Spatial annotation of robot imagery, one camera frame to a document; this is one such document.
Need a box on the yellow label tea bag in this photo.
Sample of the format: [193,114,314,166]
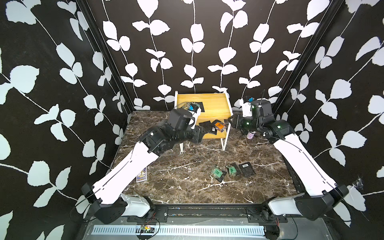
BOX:
[182,102,199,113]

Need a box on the small green tea bag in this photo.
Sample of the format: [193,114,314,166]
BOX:
[226,163,242,178]

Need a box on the colourful card on floor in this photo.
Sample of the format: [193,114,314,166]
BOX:
[136,167,148,183]

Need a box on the black barcode tea bag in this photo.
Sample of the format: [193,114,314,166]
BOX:
[239,162,255,178]

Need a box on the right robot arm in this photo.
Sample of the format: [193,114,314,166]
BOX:
[228,99,349,221]

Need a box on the white slotted cable duct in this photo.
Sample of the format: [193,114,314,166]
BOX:
[91,225,266,238]

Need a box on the black tea bag lower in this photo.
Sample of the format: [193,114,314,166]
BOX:
[199,121,217,135]

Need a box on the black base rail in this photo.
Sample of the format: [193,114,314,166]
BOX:
[90,203,320,225]

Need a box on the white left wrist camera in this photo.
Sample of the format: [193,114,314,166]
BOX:
[189,109,201,129]

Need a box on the purple glitter microphone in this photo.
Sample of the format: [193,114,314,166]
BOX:
[247,132,256,140]

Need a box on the small green circuit board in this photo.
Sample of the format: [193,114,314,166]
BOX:
[140,225,155,234]

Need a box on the wooden two-tier metal shelf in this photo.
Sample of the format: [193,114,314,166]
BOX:
[173,91,234,154]

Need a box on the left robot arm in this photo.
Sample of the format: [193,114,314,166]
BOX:
[82,103,206,224]

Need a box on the orange label tea bag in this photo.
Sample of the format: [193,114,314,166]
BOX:
[212,120,227,133]

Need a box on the green label tea bag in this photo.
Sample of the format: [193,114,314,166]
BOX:
[211,166,227,183]

